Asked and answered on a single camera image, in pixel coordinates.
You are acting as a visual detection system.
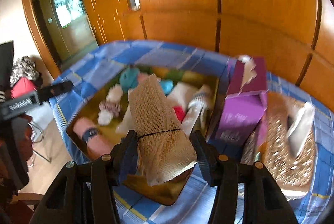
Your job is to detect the pink fluffy towel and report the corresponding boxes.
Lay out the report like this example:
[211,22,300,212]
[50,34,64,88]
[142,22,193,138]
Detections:
[73,117,114,160]

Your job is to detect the cream mesh towel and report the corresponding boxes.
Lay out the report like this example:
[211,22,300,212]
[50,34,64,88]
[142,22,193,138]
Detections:
[129,74,197,186]

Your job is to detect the white wet wipes pack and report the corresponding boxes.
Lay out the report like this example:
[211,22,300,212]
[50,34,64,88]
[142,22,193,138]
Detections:
[116,107,193,136]

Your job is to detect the white soft pack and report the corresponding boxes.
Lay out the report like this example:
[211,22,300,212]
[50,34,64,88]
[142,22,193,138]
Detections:
[167,82,197,112]

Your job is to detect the red bag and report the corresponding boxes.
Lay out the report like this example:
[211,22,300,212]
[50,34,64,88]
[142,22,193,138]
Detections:
[11,77,36,98]

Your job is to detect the patterned grey cloth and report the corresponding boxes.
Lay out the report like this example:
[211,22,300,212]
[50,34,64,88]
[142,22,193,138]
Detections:
[10,56,40,87]

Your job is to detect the blue plaid tablecloth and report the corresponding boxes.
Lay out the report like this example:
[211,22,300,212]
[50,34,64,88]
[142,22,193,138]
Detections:
[50,40,333,223]

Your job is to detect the gold ornate tissue box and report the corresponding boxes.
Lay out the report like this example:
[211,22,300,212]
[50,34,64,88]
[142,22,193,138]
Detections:
[241,92,316,200]

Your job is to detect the gold metal tray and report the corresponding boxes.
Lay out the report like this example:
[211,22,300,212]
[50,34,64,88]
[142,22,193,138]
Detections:
[66,65,219,206]

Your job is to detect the purple tissue box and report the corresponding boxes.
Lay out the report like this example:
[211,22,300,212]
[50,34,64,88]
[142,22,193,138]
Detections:
[207,57,268,146]

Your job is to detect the beige hair scrunchie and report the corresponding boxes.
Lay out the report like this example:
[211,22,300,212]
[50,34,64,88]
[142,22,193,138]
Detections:
[99,100,121,118]

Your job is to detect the white fluffy socks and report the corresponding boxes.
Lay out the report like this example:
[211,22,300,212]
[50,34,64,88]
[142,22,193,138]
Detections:
[97,84,123,126]

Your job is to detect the blue plush toy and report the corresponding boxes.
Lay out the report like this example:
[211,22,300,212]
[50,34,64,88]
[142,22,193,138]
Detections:
[119,67,174,96]

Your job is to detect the red christmas sock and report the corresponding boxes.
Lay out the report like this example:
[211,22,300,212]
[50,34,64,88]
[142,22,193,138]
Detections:
[173,105,186,123]

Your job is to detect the glass panel door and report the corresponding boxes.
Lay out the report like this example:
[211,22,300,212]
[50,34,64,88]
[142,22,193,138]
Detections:
[32,0,98,70]

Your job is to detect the wire rack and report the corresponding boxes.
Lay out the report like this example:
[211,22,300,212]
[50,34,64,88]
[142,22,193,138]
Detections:
[29,121,52,163]

